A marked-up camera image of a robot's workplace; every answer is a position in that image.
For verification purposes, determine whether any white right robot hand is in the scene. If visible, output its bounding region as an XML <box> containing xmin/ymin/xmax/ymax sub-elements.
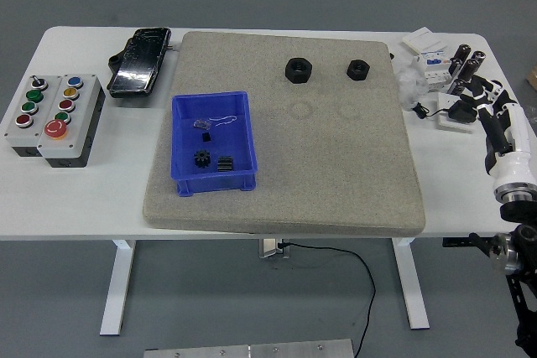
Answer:
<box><xmin>455</xmin><ymin>74</ymin><xmax>537</xmax><ymax>189</ymax></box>

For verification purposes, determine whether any small black gear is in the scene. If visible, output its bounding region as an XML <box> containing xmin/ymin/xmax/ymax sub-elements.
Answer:
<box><xmin>192</xmin><ymin>149</ymin><xmax>211</xmax><ymax>171</ymax></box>

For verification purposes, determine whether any small black hex nut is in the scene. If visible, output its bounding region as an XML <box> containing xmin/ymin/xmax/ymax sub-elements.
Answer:
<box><xmin>347</xmin><ymin>58</ymin><xmax>370</xmax><ymax>81</ymax></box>

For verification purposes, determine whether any large black hex nut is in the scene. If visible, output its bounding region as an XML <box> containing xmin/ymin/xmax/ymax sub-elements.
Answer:
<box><xmin>284</xmin><ymin>57</ymin><xmax>312</xmax><ymax>83</ymax></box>

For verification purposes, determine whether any silver table control box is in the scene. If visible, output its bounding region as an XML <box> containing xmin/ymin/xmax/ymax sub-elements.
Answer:
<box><xmin>258</xmin><ymin>238</ymin><xmax>291</xmax><ymax>259</ymax></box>

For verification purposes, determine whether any blue plastic box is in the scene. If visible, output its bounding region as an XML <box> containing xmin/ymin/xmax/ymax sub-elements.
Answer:
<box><xmin>169</xmin><ymin>90</ymin><xmax>258</xmax><ymax>198</ymax></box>

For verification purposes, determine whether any grey button box with emergency stop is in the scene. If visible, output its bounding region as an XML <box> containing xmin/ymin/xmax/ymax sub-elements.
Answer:
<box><xmin>36</xmin><ymin>74</ymin><xmax>106</xmax><ymax>169</ymax></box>

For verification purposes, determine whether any grey button box with selector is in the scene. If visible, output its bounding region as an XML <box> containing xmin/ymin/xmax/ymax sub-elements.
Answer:
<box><xmin>3</xmin><ymin>75</ymin><xmax>64</xmax><ymax>158</ymax></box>

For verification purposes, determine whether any white square panel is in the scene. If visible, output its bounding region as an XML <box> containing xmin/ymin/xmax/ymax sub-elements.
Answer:
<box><xmin>435</xmin><ymin>91</ymin><xmax>477</xmax><ymax>135</ymax></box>

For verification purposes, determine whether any white circuit breaker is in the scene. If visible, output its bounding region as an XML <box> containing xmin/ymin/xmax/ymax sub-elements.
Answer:
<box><xmin>414</xmin><ymin>47</ymin><xmax>454</xmax><ymax>93</ymax></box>

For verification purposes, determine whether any crumpled clear plastic bag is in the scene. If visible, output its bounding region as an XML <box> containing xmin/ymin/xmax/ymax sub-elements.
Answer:
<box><xmin>396</xmin><ymin>62</ymin><xmax>430</xmax><ymax>112</ymax></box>

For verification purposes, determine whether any white table leg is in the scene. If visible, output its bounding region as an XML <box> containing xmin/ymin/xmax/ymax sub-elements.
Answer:
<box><xmin>99</xmin><ymin>239</ymin><xmax>136</xmax><ymax>336</ymax></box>
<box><xmin>392</xmin><ymin>236</ymin><xmax>431</xmax><ymax>330</ymax></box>

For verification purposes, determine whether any grey-brown foam mat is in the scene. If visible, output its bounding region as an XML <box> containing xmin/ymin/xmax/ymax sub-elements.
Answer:
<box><xmin>142</xmin><ymin>30</ymin><xmax>427</xmax><ymax>236</ymax></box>

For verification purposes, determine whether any grey metal plate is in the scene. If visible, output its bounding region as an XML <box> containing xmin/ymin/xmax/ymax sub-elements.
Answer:
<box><xmin>143</xmin><ymin>338</ymin><xmax>356</xmax><ymax>358</ymax></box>

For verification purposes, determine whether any black device in plastic wrap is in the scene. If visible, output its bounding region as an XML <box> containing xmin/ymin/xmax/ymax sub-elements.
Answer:
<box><xmin>106</xmin><ymin>27</ymin><xmax>173</xmax><ymax>98</ymax></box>

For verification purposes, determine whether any black power adapter with cord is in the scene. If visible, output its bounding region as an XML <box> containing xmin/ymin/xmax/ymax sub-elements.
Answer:
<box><xmin>410</xmin><ymin>100</ymin><xmax>478</xmax><ymax>125</ymax></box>

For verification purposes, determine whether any white flat switch panel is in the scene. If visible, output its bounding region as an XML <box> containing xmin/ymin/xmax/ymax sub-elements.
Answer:
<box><xmin>401</xmin><ymin>26</ymin><xmax>448</xmax><ymax>57</ymax></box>

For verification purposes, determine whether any black floor cable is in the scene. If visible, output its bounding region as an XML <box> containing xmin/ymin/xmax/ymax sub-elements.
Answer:
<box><xmin>277</xmin><ymin>241</ymin><xmax>377</xmax><ymax>354</ymax></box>

